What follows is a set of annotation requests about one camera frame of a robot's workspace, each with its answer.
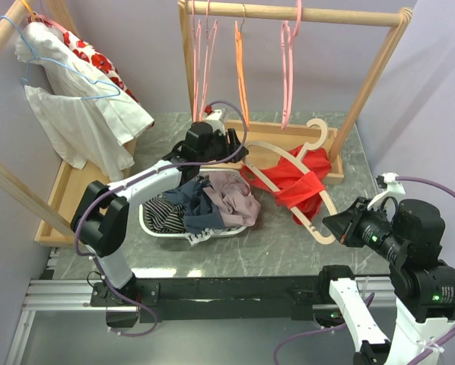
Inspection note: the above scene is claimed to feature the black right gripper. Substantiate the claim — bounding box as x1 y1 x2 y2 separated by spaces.
323 192 407 258

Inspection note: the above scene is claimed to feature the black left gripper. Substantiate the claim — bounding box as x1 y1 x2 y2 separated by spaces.
198 127 247 165

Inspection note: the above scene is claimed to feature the beige wooden hanger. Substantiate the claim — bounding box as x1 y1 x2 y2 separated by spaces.
241 119 337 245

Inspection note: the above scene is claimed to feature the red tank top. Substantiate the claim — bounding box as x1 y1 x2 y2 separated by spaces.
240 148 332 221

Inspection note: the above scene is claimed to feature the mauve tank top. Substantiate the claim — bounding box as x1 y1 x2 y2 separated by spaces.
203 171 261 227

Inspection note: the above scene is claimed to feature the navy blue tank top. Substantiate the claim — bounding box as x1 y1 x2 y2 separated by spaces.
163 176 225 234

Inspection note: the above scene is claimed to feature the white perforated plastic basket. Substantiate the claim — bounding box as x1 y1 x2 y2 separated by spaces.
139 169 249 239

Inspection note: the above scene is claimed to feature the pink wire hanger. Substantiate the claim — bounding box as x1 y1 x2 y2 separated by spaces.
191 1 202 122
199 1 218 119

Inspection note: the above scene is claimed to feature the black striped tank top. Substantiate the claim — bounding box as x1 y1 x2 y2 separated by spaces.
143 197 186 234

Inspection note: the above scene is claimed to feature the orange plastic hanger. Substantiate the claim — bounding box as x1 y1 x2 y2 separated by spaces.
234 4 250 125

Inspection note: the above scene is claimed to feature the pink plastic hanger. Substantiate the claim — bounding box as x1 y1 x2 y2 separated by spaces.
280 0 303 129

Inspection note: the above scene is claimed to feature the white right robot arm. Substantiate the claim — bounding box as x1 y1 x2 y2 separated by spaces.
317 197 455 364

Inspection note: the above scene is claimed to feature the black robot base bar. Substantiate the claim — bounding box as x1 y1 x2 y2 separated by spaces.
90 264 361 324

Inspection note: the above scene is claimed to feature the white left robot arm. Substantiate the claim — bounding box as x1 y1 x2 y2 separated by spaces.
71 121 247 306

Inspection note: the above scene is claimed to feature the wooden clothes rack centre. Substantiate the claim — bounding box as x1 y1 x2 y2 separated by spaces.
177 1 412 185

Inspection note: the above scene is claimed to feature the wooden clothes rack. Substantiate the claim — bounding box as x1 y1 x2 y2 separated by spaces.
177 1 412 185
0 0 137 248

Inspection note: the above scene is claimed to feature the white dress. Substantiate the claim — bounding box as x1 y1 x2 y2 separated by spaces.
15 22 154 182

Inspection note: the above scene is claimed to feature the red floral white garment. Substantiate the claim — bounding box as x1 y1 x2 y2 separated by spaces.
62 29 141 103

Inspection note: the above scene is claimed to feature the wooden clothes rack left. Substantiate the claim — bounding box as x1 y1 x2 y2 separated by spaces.
0 0 137 248

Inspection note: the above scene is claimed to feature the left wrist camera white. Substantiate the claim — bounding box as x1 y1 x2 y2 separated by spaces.
204 108 229 135

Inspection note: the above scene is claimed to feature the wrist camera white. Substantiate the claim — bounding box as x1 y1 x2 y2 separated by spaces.
204 108 229 135
367 173 406 211

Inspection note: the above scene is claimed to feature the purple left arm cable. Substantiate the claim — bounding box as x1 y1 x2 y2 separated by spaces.
73 99 250 338

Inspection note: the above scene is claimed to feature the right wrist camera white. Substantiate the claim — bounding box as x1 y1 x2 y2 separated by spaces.
367 173 406 211

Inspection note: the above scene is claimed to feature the blue wire hanger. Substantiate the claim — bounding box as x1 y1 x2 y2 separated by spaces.
0 14 121 102

